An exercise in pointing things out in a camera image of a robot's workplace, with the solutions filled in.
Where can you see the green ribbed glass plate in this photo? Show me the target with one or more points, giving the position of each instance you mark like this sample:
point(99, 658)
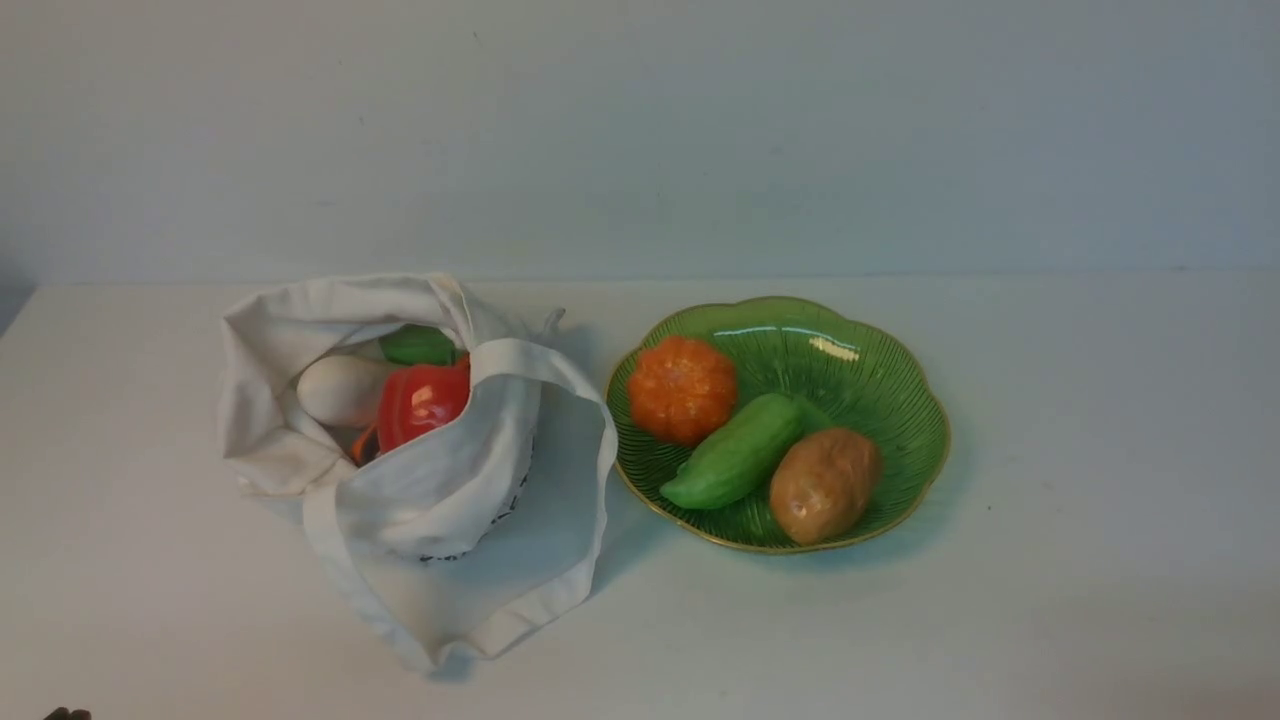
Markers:
point(842, 372)

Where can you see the white cloth tote bag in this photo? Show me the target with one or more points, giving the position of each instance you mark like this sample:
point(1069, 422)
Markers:
point(433, 499)

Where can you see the white toy radish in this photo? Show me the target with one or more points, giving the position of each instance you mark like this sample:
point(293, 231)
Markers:
point(343, 391)

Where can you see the orange toy pumpkin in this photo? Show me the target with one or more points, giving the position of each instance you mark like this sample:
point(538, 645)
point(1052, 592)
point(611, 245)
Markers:
point(682, 390)

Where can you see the brown toy potato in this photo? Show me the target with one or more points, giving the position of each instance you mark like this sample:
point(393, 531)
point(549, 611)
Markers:
point(824, 484)

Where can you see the green toy cucumber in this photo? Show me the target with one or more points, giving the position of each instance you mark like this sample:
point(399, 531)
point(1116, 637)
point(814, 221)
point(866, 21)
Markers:
point(730, 463)

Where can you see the green toy vegetable in bag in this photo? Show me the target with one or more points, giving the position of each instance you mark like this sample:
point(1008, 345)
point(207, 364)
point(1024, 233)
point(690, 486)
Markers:
point(418, 345)

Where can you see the orange toy carrot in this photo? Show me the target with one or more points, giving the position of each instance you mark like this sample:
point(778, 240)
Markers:
point(366, 447)

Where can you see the red toy bell pepper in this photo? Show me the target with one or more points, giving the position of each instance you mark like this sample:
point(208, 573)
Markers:
point(418, 399)

